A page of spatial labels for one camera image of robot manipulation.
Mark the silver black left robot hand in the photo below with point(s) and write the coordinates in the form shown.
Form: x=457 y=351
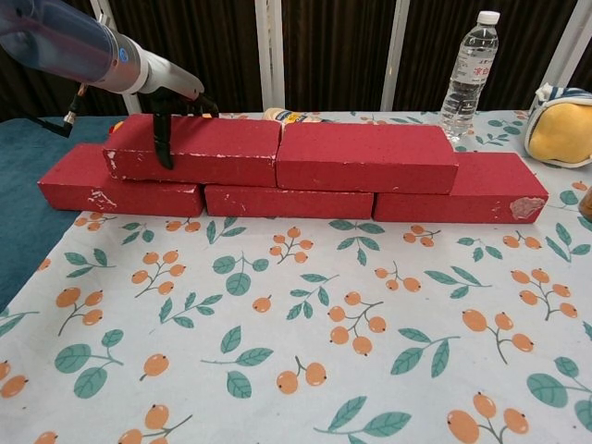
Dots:
x=171 y=81

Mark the red rectangular block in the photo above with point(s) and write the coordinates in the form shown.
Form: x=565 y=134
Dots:
x=365 y=148
x=287 y=203
x=217 y=139

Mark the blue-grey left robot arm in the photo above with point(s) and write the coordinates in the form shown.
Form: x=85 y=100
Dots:
x=60 y=41

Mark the dark pleated curtain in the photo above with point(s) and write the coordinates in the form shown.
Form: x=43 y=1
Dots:
x=222 y=46

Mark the yellow rubber chicken toy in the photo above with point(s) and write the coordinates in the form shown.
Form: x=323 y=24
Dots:
x=115 y=127

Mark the mayonnaise squeeze bottle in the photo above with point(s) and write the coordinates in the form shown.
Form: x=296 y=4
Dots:
x=277 y=114

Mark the red block with white scratches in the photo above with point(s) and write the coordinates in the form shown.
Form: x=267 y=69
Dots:
x=148 y=201

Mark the teal felt table cover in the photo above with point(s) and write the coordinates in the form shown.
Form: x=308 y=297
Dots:
x=18 y=185

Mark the floral fruit print tablecloth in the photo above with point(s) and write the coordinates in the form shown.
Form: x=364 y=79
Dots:
x=324 y=324

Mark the clear plastic water bottle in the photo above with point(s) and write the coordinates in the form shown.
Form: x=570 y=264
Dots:
x=462 y=83

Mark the red block with chipped corner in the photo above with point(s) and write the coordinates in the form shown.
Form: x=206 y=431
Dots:
x=462 y=203

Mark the yellow plush with striped hat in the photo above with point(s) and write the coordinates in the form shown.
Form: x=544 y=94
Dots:
x=559 y=129

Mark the clear jar of brown snacks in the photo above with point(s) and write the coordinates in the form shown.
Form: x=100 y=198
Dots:
x=587 y=201

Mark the white metal frame post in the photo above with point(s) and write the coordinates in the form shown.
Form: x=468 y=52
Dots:
x=98 y=7
x=571 y=28
x=395 y=55
x=269 y=55

